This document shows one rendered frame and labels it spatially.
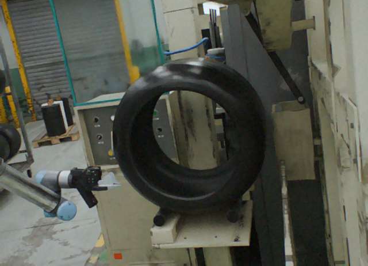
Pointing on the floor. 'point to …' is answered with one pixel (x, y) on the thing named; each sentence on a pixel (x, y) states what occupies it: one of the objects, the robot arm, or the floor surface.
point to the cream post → (194, 98)
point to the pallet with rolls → (57, 122)
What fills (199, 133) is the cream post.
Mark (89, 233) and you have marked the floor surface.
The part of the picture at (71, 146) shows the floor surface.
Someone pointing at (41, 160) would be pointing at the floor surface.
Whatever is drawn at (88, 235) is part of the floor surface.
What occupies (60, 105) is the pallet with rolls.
